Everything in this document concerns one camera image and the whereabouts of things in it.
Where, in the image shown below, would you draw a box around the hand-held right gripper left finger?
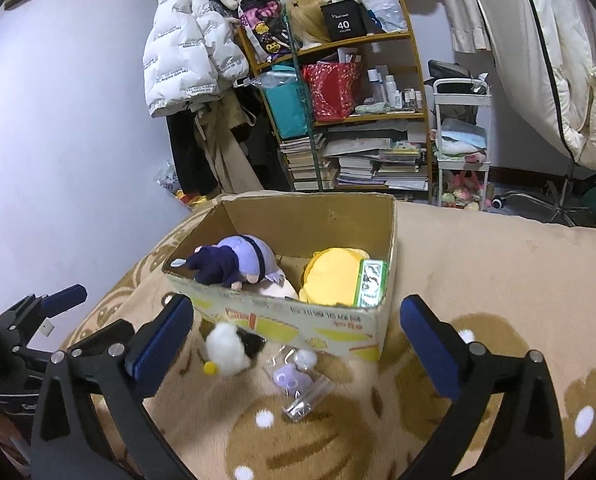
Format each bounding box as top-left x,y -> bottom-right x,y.
30,294 -> 195,480

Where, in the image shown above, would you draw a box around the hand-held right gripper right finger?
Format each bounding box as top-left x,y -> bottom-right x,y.
399,295 -> 565,480

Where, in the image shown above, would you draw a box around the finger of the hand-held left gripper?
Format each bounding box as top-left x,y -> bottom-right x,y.
68,319 -> 136,361
0,284 -> 88,358

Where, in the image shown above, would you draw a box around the white black plush ball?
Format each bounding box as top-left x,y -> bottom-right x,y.
203,322 -> 267,377

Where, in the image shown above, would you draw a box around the green tissue pack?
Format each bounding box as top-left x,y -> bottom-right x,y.
355,259 -> 389,308

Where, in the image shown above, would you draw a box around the cardboard box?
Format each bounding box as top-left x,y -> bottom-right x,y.
162,192 -> 397,363

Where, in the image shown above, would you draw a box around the purple plush doll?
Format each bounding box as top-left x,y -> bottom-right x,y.
170,234 -> 286,291

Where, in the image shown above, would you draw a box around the yellow bear plush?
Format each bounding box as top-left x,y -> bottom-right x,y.
298,247 -> 373,306

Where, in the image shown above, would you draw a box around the brown patterned blanket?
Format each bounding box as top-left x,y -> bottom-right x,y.
60,190 -> 596,480

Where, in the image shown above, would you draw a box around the purple charm in clear bag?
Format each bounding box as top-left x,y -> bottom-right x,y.
263,347 -> 329,421

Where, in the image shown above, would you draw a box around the yellow red packet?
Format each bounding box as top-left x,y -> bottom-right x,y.
175,190 -> 213,208

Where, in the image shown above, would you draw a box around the small printed plastic bag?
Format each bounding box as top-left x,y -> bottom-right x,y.
153,160 -> 181,193

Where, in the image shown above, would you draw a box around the pastel plush toys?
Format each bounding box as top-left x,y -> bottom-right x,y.
440,170 -> 494,210

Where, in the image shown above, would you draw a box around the black hanging coat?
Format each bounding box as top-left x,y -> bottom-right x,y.
167,110 -> 219,196

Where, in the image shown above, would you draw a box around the pile of books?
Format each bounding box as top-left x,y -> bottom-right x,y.
278,120 -> 431,192

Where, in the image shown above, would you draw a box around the beige hanging coat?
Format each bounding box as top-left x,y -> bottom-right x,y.
193,95 -> 263,196

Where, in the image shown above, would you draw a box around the folded cloths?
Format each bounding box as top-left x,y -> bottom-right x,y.
438,117 -> 488,158

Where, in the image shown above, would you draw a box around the green cloth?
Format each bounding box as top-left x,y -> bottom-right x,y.
578,185 -> 596,221

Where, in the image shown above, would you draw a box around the wooden shelf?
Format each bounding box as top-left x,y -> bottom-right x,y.
235,0 -> 436,206

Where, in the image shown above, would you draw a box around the green pole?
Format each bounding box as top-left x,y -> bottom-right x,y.
278,2 -> 326,192

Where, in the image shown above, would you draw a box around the white trolley cart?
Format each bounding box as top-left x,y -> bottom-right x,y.
430,77 -> 494,211

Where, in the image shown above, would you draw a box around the row of cosmetic bottles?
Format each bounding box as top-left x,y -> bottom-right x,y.
367,67 -> 426,113

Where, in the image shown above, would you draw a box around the teal paper bag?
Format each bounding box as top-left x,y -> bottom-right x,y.
263,67 -> 311,141

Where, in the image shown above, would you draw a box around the red paper bag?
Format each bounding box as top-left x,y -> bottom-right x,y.
302,57 -> 363,122

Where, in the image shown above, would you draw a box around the white puffer jacket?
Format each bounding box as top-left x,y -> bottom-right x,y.
142,0 -> 251,120

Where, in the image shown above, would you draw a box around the black pink cartoon bag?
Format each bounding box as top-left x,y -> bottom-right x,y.
239,0 -> 291,65

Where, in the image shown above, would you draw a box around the black box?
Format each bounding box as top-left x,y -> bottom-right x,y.
320,0 -> 369,42

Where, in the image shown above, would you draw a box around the cream padded chair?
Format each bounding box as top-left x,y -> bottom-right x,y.
468,0 -> 596,231

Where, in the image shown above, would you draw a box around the blonde wig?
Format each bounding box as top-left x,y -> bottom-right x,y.
284,0 -> 333,47

